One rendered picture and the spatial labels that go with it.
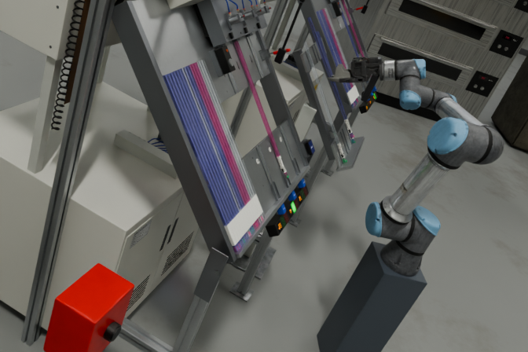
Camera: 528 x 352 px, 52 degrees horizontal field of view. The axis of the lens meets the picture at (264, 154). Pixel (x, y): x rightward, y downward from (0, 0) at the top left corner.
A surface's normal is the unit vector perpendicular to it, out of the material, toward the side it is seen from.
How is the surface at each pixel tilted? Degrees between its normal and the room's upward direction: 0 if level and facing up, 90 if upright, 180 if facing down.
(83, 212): 90
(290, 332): 0
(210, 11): 90
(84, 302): 0
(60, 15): 90
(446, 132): 83
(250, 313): 0
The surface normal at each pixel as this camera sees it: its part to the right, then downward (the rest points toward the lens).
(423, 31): 0.07, 0.51
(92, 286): 0.34, -0.82
